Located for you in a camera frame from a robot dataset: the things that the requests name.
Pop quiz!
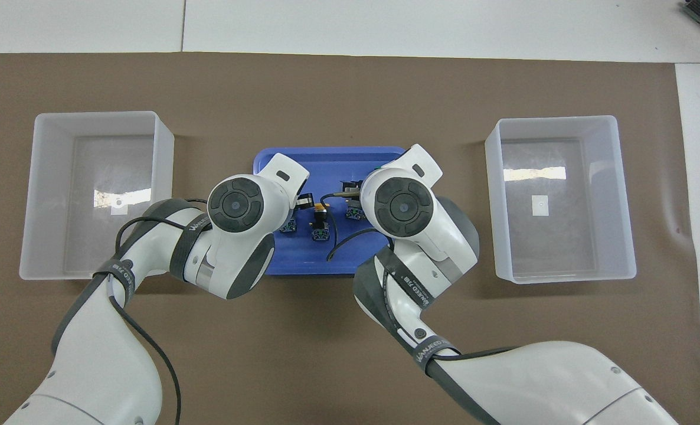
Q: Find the translucent white plastic box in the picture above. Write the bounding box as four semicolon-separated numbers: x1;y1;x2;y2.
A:
19;111;175;280
485;115;637;285

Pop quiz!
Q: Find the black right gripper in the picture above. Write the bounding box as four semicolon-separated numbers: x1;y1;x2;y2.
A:
339;177;365;204

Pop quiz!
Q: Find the blue plastic tray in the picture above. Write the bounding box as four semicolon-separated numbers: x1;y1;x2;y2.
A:
252;146;411;276

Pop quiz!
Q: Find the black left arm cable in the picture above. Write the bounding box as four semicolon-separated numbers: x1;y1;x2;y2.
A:
107;198;210;425

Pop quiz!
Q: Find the brown paper mat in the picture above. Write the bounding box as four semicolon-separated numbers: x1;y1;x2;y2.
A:
0;52;700;425

